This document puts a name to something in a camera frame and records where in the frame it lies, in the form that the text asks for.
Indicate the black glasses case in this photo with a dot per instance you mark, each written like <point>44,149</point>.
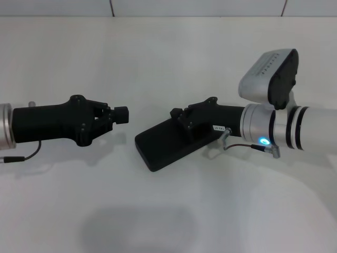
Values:
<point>163,150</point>

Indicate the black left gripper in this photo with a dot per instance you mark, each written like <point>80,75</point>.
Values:
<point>52,124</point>

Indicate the small silver stud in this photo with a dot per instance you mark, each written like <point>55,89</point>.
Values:
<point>32,103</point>

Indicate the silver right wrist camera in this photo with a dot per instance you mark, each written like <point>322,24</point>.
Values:
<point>255,84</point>

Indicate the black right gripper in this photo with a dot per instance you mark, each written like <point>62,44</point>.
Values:
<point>226,118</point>

